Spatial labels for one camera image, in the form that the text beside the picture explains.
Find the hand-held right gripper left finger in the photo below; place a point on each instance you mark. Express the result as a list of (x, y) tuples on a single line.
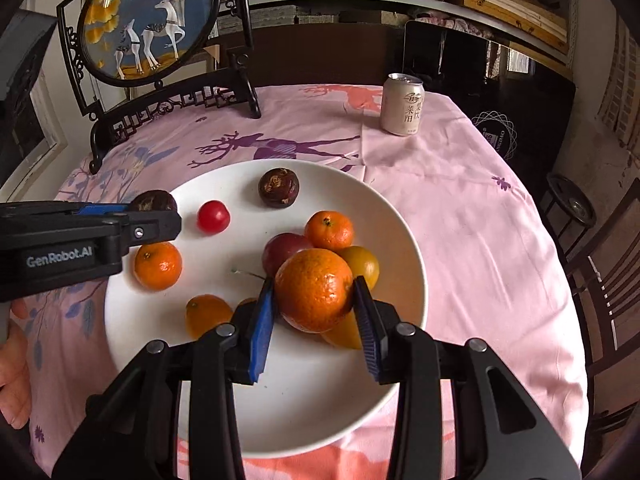
[(262, 332)]

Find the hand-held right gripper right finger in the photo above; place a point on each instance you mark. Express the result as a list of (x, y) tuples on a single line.
[(367, 332)]

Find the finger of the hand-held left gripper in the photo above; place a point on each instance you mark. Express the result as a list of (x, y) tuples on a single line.
[(102, 209), (150, 230)]

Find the dark brown passion fruit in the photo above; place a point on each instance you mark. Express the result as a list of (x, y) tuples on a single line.
[(152, 201), (278, 187)]

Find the small orange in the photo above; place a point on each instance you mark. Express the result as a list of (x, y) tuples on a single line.
[(207, 315), (364, 265), (158, 265), (329, 230), (245, 303)]

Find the red cherry tomato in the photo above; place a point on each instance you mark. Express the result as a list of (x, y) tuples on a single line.
[(213, 216)]

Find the large orange mandarin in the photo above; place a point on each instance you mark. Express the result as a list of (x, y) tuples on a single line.
[(314, 290)]

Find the white plate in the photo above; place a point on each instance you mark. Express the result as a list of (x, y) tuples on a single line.
[(225, 260)]

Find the red plum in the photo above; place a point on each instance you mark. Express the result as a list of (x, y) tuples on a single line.
[(282, 252)]

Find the person's left hand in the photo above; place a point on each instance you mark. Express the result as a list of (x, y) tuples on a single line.
[(15, 380)]

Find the pink printed tablecloth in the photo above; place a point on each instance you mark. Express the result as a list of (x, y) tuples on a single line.
[(475, 240)]

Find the round embroidered deer screen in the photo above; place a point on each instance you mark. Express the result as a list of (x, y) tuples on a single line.
[(150, 10)]

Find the white beverage can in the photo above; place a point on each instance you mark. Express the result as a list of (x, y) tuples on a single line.
[(401, 105)]

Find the black bag with white print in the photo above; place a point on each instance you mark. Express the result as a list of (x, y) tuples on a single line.
[(495, 135)]

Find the dark round metal object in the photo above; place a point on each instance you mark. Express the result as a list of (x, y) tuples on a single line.
[(570, 202)]

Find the brown cardboard box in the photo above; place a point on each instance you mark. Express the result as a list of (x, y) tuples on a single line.
[(325, 55)]

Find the dark wooden slatted chair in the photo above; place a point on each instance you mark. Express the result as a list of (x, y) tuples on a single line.
[(615, 230)]

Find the black glossy cabinet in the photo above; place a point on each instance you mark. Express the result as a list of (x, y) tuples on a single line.
[(450, 55)]

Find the floral cloth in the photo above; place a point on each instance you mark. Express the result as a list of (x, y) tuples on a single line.
[(460, 25)]

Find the checkered beige curtain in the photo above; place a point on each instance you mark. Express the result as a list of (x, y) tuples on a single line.
[(622, 80)]

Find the stack of wooden flat boxes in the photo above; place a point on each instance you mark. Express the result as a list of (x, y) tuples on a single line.
[(515, 5)]

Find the white wall shelf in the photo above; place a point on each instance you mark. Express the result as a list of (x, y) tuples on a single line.
[(360, 5)]

